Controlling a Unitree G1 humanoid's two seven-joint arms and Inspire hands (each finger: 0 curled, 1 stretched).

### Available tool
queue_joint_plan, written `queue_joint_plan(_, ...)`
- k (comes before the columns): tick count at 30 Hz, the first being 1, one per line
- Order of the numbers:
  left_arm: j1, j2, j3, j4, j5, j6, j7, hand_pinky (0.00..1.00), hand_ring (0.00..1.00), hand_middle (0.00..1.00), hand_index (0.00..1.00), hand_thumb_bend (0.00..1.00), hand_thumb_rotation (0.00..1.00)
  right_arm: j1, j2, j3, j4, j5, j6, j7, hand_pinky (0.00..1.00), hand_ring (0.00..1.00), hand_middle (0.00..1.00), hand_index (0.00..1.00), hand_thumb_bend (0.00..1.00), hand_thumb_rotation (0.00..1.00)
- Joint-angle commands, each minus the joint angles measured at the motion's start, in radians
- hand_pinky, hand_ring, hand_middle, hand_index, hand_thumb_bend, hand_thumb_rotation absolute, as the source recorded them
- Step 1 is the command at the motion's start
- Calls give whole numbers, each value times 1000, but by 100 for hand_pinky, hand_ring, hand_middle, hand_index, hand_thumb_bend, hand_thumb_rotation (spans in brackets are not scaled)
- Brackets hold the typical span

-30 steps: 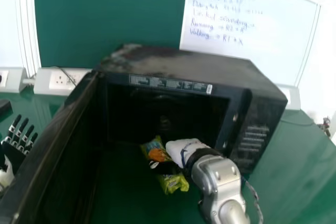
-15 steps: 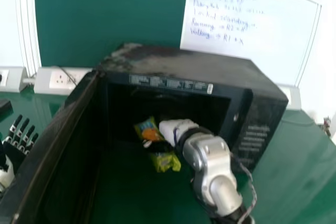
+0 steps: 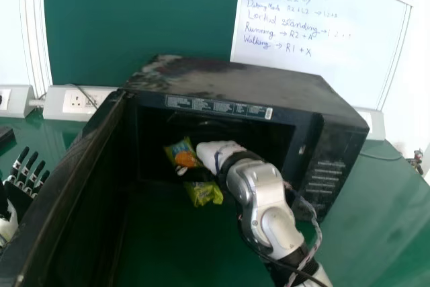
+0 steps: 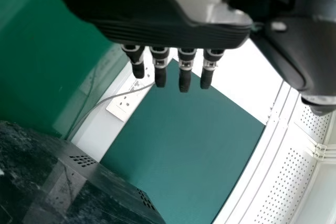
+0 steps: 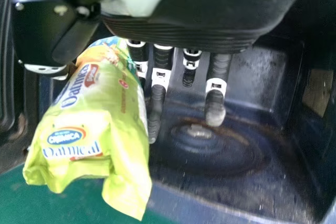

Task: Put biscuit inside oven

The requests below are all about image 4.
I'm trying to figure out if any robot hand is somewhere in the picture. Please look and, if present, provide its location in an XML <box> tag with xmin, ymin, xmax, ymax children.
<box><xmin>46</xmin><ymin>0</ymin><xmax>336</xmax><ymax>116</ymax></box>

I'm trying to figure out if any black oven with glass door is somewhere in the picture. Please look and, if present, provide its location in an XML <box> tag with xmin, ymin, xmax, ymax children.
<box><xmin>0</xmin><ymin>120</ymin><xmax>166</xmax><ymax>224</ymax></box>

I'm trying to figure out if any white socket strip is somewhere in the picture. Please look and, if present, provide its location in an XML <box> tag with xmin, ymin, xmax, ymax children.
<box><xmin>106</xmin><ymin>55</ymin><xmax>174</xmax><ymax>123</ymax></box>

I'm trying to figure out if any grey cable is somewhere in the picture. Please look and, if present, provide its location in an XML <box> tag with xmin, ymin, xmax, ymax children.
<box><xmin>68</xmin><ymin>81</ymin><xmax>156</xmax><ymax>141</ymax></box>

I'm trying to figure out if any white perforated cable duct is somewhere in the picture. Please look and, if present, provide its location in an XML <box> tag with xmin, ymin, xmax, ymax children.
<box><xmin>293</xmin><ymin>103</ymin><xmax>336</xmax><ymax>146</ymax></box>
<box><xmin>251</xmin><ymin>146</ymin><xmax>320</xmax><ymax>224</ymax></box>

